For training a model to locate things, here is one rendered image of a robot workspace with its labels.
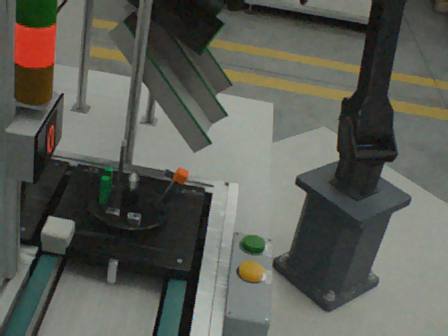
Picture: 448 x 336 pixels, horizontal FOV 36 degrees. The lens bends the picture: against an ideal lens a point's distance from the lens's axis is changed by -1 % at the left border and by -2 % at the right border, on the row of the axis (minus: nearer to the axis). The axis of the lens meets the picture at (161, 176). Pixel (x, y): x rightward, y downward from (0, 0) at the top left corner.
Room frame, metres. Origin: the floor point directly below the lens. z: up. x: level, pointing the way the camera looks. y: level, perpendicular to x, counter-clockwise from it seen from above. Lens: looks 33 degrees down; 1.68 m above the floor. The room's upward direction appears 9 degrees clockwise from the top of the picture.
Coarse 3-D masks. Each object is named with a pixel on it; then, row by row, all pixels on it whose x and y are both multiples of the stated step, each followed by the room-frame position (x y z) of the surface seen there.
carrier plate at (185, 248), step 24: (72, 192) 0.99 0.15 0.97; (192, 192) 1.05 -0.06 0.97; (72, 216) 0.92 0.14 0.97; (192, 216) 0.98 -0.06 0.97; (72, 240) 0.86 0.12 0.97; (96, 240) 0.87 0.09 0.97; (120, 240) 0.88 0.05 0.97; (144, 240) 0.89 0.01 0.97; (168, 240) 0.90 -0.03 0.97; (192, 240) 0.91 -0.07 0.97; (120, 264) 0.84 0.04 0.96; (144, 264) 0.84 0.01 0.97; (168, 264) 0.84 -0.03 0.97
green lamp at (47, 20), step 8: (16, 0) 0.76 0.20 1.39; (24, 0) 0.75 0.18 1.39; (32, 0) 0.75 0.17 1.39; (40, 0) 0.75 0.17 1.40; (48, 0) 0.76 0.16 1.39; (56, 0) 0.77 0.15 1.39; (16, 8) 0.76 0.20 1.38; (24, 8) 0.75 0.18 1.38; (32, 8) 0.75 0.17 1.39; (40, 8) 0.76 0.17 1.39; (48, 8) 0.76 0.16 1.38; (56, 8) 0.78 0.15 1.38; (16, 16) 0.76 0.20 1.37; (24, 16) 0.75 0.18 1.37; (32, 16) 0.75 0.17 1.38; (40, 16) 0.76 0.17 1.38; (48, 16) 0.76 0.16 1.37; (56, 16) 0.77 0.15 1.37; (24, 24) 0.75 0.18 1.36; (32, 24) 0.75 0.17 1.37; (40, 24) 0.76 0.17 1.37; (48, 24) 0.76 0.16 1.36
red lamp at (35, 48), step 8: (16, 24) 0.76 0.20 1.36; (16, 32) 0.76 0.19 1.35; (24, 32) 0.75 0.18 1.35; (32, 32) 0.75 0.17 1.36; (40, 32) 0.76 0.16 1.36; (48, 32) 0.76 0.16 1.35; (16, 40) 0.76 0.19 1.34; (24, 40) 0.75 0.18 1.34; (32, 40) 0.75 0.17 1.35; (40, 40) 0.76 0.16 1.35; (48, 40) 0.76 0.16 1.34; (16, 48) 0.76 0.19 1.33; (24, 48) 0.75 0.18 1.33; (32, 48) 0.75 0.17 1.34; (40, 48) 0.76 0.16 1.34; (48, 48) 0.76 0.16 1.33; (16, 56) 0.76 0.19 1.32; (24, 56) 0.75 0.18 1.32; (32, 56) 0.75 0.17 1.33; (40, 56) 0.76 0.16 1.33; (48, 56) 0.76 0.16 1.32; (24, 64) 0.75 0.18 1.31; (32, 64) 0.75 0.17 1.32; (40, 64) 0.76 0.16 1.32; (48, 64) 0.76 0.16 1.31
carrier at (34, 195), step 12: (48, 168) 1.05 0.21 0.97; (60, 168) 1.06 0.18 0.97; (48, 180) 1.02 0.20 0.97; (60, 180) 1.03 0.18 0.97; (24, 192) 0.97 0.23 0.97; (36, 192) 0.98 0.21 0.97; (48, 192) 0.98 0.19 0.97; (24, 204) 0.94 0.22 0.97; (36, 204) 0.94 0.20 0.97; (48, 204) 0.95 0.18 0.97; (24, 216) 0.90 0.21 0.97; (36, 216) 0.91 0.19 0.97; (24, 228) 0.87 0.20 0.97; (36, 228) 0.88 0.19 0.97; (24, 240) 0.85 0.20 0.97
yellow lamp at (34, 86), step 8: (16, 64) 0.76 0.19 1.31; (16, 72) 0.76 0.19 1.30; (24, 72) 0.75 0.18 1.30; (32, 72) 0.75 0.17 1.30; (40, 72) 0.76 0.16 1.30; (48, 72) 0.76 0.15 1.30; (16, 80) 0.76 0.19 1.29; (24, 80) 0.75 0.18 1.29; (32, 80) 0.75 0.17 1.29; (40, 80) 0.76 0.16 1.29; (48, 80) 0.77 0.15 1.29; (16, 88) 0.76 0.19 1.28; (24, 88) 0.75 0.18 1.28; (32, 88) 0.75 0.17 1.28; (40, 88) 0.76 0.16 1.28; (48, 88) 0.77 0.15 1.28; (16, 96) 0.76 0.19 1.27; (24, 96) 0.75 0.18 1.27; (32, 96) 0.75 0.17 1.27; (40, 96) 0.76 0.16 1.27; (48, 96) 0.77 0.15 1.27; (32, 104) 0.75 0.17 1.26
